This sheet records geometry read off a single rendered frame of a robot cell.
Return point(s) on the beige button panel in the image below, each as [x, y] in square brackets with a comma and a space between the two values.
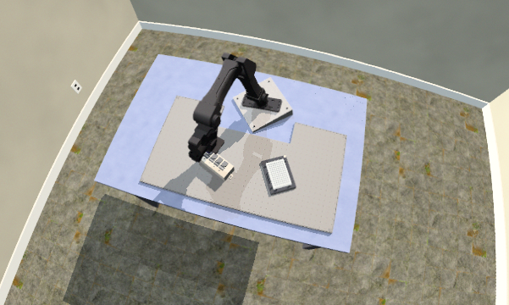
[222, 168]

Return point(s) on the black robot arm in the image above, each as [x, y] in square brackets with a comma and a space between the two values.
[207, 111]

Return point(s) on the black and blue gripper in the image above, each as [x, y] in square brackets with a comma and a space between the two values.
[220, 143]

